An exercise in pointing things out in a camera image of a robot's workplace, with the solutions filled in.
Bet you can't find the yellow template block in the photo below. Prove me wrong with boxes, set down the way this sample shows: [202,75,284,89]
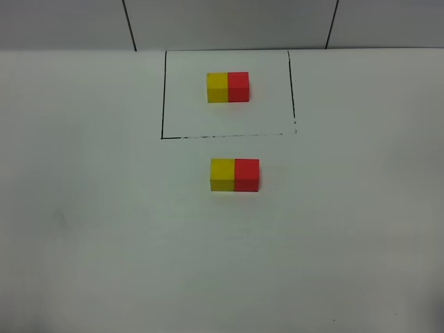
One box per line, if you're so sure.
[207,73,228,103]

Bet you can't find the red template block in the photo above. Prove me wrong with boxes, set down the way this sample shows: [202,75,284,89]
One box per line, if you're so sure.
[228,72,250,103]

